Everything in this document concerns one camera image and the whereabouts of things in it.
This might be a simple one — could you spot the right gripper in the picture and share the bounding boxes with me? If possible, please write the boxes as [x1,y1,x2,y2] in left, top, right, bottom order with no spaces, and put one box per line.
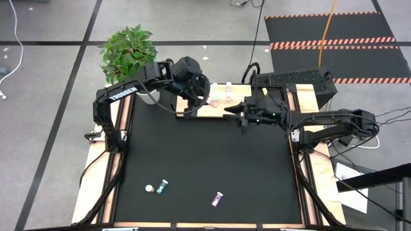
[223,86,288,134]

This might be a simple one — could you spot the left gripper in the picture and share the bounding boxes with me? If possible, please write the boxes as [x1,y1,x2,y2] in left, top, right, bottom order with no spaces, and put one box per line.
[181,75,211,117]

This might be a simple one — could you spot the black table mat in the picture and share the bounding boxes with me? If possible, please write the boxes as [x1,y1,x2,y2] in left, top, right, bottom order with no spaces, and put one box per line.
[114,86,304,225]

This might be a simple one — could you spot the green plant in white pot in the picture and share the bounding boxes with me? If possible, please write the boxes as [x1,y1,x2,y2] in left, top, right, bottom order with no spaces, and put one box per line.
[98,24,161,106]

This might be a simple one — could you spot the black clamp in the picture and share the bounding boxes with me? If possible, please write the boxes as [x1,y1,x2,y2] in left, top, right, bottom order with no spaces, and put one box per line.
[83,130,104,144]

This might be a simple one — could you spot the white paper sheet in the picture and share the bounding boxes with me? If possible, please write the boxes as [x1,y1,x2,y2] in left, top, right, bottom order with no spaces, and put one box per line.
[333,162,370,215]

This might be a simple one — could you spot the black floor mat striped edges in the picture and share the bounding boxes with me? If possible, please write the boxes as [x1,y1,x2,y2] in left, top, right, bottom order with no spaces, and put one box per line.
[264,11,411,85]

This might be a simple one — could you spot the black desk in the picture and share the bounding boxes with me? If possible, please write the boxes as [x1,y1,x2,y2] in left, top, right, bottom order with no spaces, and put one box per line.
[336,162,411,231]

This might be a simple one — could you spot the wooden shelf with black frame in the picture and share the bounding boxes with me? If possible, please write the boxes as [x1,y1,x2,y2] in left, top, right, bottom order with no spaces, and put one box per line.
[175,83,263,120]

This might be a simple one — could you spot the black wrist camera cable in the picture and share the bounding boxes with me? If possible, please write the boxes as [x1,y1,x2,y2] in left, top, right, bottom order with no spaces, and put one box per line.
[137,74,211,116]

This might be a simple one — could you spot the thick black cable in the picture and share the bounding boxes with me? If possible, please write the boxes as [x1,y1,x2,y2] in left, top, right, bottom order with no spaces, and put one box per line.
[241,62,261,85]

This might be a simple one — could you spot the thin black hanging cable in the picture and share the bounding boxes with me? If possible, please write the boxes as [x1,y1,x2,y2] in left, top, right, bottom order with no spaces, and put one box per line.
[249,0,267,75]

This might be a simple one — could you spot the yellow-orange cable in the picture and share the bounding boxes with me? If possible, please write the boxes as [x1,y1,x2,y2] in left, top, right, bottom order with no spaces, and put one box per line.
[317,0,338,68]

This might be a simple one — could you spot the white floor cable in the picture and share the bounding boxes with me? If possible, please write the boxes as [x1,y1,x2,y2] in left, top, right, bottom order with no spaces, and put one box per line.
[0,0,25,101]

